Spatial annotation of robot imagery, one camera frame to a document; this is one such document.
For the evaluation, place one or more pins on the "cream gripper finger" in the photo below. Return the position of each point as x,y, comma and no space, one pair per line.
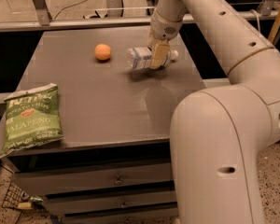
159,52
150,40

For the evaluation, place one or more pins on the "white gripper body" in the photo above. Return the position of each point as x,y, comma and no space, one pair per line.
162,27

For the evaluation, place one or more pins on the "blue plastic water bottle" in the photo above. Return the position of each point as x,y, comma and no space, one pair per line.
141,58

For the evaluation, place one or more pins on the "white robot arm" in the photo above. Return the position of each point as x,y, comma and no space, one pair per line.
217,133

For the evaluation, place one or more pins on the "green jalapeno chip bag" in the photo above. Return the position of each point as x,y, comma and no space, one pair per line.
32,119

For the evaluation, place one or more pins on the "orange fruit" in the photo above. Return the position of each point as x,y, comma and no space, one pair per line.
102,52

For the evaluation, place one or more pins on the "grey metal railing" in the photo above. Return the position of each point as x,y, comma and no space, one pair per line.
22,15

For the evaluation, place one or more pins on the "top grey drawer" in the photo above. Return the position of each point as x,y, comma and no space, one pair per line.
88,178

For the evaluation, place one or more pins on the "grey drawer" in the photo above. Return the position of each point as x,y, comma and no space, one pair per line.
88,178
123,218
77,205

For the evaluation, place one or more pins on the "grey drawer cabinet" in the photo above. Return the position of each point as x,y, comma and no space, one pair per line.
110,115

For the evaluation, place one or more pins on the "middle grey drawer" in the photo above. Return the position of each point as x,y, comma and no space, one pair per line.
77,205

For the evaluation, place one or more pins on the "bottom grey drawer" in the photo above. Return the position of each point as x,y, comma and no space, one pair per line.
123,218

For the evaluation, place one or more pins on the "black wire basket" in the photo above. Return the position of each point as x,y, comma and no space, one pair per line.
14,196

